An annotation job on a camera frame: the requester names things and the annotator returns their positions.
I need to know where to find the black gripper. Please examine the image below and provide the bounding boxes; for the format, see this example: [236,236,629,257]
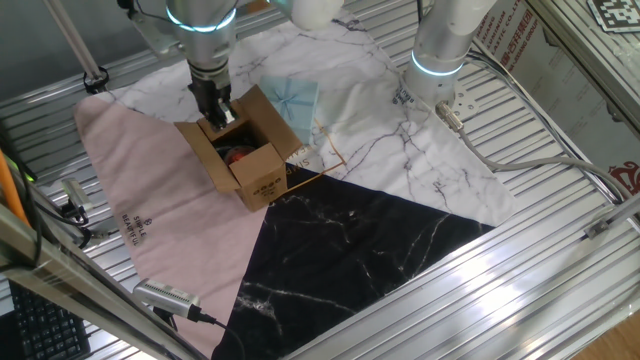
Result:
[187,77,239,131]

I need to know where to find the brown cardboard box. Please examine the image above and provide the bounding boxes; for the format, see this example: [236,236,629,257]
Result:
[173,83,304,213]

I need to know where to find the light blue ribboned gift box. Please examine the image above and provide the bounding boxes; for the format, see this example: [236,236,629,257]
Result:
[258,74,321,147]

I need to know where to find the brown packing tape roll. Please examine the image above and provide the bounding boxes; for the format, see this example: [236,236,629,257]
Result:
[219,143,260,167]

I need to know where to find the marble and pink pattern cloth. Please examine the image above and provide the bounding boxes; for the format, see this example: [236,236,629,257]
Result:
[73,7,516,360]

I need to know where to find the black pole clamp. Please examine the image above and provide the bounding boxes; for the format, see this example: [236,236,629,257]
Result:
[82,66,110,95]

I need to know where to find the aluminium pole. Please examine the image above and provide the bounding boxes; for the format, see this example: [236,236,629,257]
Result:
[43,0,104,81]

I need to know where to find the orange pole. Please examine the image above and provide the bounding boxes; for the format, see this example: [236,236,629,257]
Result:
[0,149,30,226]

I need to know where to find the black keyboard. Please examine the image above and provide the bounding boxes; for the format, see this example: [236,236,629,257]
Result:
[8,279,92,360]

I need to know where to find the printed grey panel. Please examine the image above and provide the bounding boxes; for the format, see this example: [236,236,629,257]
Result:
[472,0,640,199]

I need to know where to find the black white fiducial marker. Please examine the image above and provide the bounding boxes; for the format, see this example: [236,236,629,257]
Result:
[587,0,640,34]

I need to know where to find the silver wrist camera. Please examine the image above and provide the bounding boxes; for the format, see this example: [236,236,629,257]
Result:
[127,7,186,59]

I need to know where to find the small silver camera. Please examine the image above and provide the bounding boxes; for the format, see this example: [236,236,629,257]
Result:
[60,178,95,214]

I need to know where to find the silver vented camera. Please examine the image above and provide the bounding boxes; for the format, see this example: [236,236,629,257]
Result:
[132,278,204,324]

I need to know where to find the aluminium frame beam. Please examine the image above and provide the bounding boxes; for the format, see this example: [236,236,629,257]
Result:
[0,202,209,360]

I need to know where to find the thick grey base cable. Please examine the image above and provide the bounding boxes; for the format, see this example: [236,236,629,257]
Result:
[434,101,636,201]

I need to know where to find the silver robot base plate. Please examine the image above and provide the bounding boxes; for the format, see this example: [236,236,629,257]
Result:
[447,82,480,121]

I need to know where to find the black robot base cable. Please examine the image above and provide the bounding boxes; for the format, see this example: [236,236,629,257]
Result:
[464,48,624,204]

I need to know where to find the small metal bracket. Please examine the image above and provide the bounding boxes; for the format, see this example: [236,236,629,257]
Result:
[583,219,612,240]

